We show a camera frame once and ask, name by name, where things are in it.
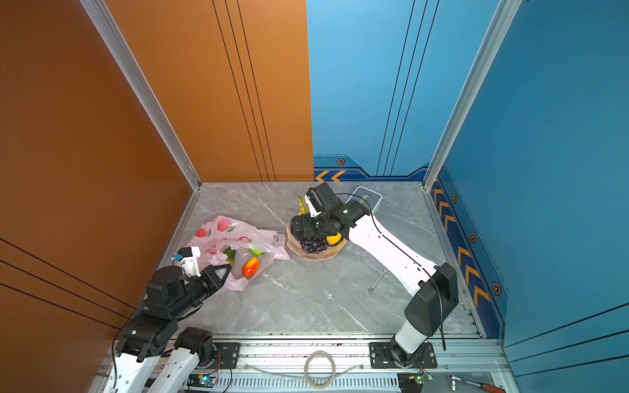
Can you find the left green circuit board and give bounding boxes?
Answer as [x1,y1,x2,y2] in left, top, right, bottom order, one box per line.
[185,373,219,389]

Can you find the right green circuit board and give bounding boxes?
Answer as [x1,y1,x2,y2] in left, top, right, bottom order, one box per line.
[397,373,434,393]

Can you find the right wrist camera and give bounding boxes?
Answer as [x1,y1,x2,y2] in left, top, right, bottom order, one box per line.
[304,195,320,217]

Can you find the yellow bell pepper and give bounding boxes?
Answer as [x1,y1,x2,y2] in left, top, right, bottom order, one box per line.
[326,234,343,247]

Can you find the aluminium corner post left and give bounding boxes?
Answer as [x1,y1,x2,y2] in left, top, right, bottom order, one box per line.
[79,0,202,191]

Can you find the green orange mango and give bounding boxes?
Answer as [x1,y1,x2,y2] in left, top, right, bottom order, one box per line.
[224,247,236,265]

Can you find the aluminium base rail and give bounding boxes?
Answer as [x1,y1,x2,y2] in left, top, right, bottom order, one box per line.
[97,333,517,393]

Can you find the pink printed plastic bag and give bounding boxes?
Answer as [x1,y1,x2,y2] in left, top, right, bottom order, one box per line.
[185,215,289,291]

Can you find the aluminium corner post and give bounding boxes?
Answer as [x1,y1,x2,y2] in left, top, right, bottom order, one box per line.
[423,0,523,190]
[79,0,202,191]

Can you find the green circuit board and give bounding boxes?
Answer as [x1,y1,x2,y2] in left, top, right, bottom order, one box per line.
[397,373,434,393]
[185,373,219,389]

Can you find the silver wrench on table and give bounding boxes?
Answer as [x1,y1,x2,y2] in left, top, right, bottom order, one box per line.
[367,270,388,294]

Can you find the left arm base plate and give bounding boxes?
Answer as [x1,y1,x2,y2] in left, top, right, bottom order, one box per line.
[208,342,241,371]

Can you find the red yellow mango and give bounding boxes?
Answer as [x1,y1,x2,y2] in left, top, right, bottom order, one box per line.
[242,256,260,278]

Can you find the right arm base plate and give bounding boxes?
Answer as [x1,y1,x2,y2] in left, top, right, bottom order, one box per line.
[369,342,437,369]

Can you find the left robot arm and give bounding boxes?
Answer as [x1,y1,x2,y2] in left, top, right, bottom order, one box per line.
[104,264,232,392]

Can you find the wooden fruit plate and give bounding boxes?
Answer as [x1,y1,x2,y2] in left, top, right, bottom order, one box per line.
[286,225,347,261]

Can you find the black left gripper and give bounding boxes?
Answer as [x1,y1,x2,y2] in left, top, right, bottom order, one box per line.
[170,261,233,320]

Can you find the red handled screwdriver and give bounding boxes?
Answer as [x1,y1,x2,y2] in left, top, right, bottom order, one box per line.
[447,374,505,393]

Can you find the yellow banana bunch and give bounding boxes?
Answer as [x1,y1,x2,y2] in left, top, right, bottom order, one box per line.
[298,196,309,215]

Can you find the aluminium corner post right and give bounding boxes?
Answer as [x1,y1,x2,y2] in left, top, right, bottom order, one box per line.
[423,0,523,190]

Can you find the coiled clear tube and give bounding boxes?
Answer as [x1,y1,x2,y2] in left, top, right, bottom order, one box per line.
[244,350,364,390]

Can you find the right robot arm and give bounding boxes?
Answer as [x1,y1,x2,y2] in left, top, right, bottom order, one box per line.
[288,183,459,368]

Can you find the white grey tissue box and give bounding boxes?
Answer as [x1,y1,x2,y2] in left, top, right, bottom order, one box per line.
[350,186,383,213]

